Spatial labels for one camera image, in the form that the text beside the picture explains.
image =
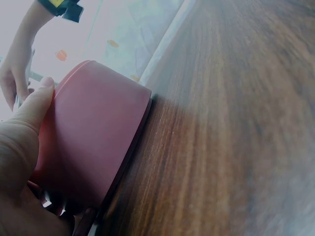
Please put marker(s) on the red round bowl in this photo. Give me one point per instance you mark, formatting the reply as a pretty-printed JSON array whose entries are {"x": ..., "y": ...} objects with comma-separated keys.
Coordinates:
[{"x": 93, "y": 127}]

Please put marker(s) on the black wrist band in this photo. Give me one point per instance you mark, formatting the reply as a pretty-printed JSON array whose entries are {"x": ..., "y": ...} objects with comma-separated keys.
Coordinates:
[{"x": 64, "y": 8}]

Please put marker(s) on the person's left hand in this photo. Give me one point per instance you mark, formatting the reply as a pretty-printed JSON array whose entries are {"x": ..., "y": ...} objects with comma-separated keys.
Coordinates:
[{"x": 17, "y": 172}]

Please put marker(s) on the clear plastic packet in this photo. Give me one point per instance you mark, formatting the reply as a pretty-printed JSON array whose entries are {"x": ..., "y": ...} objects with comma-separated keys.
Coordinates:
[{"x": 30, "y": 66}]

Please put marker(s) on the person's right fingers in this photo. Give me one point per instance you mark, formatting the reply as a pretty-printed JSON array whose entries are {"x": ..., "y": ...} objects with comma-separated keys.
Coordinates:
[{"x": 9, "y": 86}]

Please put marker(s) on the person's right hand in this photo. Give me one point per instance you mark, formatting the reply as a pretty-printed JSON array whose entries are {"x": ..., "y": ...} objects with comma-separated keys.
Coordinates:
[{"x": 23, "y": 49}]

